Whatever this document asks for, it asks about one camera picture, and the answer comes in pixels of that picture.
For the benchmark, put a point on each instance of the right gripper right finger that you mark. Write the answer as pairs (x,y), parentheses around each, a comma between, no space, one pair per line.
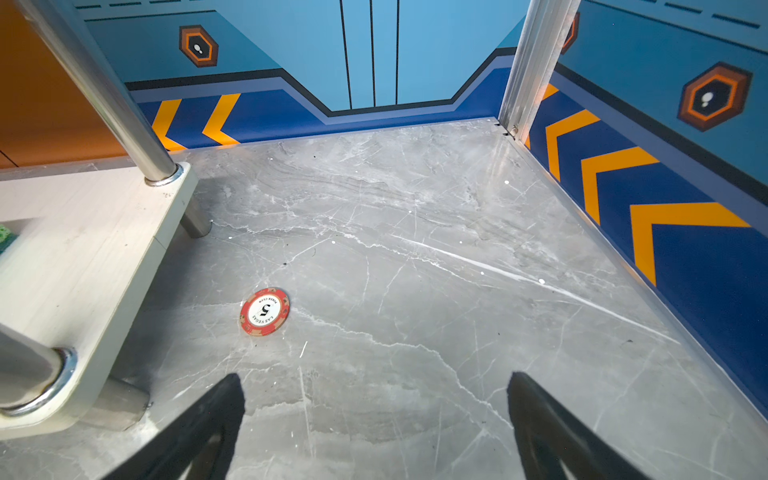
(554,444)

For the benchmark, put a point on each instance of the white two-tier shelf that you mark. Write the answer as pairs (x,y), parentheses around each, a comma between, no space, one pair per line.
(87,248)

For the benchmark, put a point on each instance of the green sponge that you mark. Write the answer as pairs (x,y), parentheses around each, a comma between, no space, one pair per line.
(7,237)

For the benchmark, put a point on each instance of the right aluminium frame post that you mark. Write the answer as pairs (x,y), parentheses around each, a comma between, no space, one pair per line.
(542,38)

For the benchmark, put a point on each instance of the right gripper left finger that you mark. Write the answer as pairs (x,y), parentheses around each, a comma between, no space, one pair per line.
(199,444)

